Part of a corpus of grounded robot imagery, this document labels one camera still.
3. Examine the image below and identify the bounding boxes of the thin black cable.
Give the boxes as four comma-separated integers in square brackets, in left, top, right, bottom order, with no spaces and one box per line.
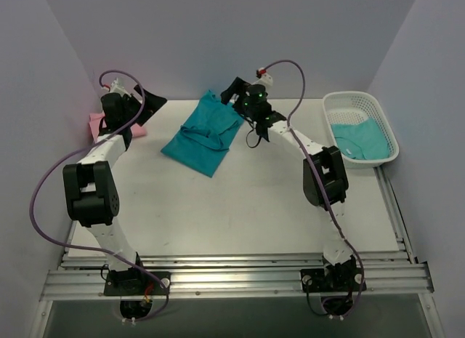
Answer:
[245,119,268,148]

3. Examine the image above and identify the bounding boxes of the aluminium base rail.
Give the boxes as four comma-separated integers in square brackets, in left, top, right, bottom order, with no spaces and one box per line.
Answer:
[41,252,434,301]

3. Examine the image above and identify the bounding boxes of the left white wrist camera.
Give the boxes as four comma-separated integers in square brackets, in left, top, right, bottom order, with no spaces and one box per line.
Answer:
[102,78,130,96]

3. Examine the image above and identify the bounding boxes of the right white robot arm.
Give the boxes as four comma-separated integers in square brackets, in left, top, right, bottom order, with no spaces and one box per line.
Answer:
[220,77,355,289]

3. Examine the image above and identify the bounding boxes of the folded pink t shirt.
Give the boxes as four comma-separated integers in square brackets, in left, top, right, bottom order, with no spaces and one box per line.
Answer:
[89,111,147,142]

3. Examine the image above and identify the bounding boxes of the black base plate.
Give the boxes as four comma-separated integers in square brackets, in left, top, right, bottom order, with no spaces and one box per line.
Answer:
[300,267,360,293]
[103,269,171,297]

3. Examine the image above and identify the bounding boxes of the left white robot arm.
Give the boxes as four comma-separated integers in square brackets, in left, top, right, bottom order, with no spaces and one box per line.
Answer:
[62,85,167,294]

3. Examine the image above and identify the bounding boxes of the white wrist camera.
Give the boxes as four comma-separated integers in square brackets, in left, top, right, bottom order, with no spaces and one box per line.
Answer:
[254,68,273,88]
[102,78,130,96]

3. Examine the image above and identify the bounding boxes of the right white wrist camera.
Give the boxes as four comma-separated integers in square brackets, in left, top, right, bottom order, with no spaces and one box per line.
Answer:
[254,68,273,88]

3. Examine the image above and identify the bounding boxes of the light teal t shirt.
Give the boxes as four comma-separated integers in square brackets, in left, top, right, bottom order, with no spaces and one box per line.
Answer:
[331,118,390,161]

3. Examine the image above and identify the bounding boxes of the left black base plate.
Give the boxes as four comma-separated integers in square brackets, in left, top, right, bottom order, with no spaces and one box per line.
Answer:
[103,269,171,297]

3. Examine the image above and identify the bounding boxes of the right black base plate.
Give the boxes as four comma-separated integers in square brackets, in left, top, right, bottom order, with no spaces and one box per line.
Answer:
[300,267,360,293]

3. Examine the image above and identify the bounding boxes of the white plastic basket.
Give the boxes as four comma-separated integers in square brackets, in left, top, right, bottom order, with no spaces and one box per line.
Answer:
[323,91,400,169]

